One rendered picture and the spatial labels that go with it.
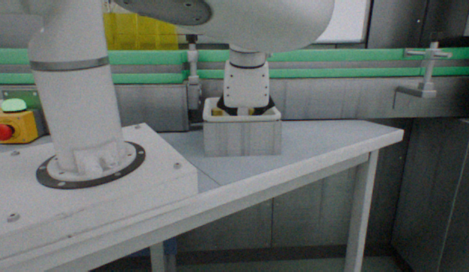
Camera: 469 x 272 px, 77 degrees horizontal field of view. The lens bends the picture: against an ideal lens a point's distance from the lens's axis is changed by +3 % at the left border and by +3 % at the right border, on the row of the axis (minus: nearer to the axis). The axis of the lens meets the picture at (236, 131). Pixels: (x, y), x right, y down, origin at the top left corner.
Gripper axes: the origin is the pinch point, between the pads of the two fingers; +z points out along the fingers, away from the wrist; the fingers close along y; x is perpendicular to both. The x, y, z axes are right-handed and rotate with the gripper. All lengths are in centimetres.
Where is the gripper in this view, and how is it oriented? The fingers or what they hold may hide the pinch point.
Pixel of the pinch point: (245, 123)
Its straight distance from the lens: 69.5
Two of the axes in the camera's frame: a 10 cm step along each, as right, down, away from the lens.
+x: 0.5, 5.4, -8.4
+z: -0.1, 8.4, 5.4
